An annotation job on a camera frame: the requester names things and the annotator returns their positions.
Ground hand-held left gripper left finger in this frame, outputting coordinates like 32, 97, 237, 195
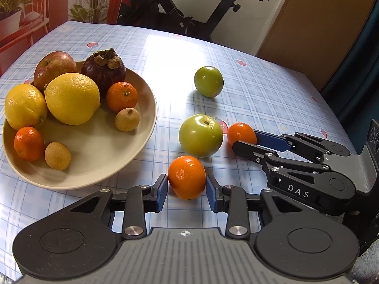
63, 173, 169, 240

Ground dark purple mangosteen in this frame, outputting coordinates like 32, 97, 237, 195
81, 47, 126, 93

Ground wall poster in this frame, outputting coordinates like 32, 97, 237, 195
0, 0, 126, 77

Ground black exercise bike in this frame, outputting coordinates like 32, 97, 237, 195
117, 0, 276, 42

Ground red apple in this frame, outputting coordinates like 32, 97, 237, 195
33, 51, 77, 91

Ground blue checked tablecloth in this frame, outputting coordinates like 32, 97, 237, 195
0, 21, 360, 281

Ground yellow lemon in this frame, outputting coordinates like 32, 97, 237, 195
44, 73, 101, 125
4, 83, 48, 131

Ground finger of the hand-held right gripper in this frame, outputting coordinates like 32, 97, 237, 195
254, 129, 330, 162
232, 140, 330, 205

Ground dark blue curtain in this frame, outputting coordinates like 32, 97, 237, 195
321, 0, 379, 125

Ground brown longan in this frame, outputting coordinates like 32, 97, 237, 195
115, 108, 140, 132
44, 142, 72, 170

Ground orange tangerine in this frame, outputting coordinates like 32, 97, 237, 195
106, 82, 138, 113
227, 122, 257, 146
14, 127, 45, 162
167, 155, 207, 200

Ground green apple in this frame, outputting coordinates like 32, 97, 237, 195
179, 114, 224, 158
194, 66, 224, 98

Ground wooden door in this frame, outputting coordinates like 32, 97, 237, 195
256, 0, 375, 91

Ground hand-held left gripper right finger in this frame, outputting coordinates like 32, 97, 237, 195
206, 175, 308, 239

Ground cream round plate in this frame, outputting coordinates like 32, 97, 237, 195
2, 62, 157, 190

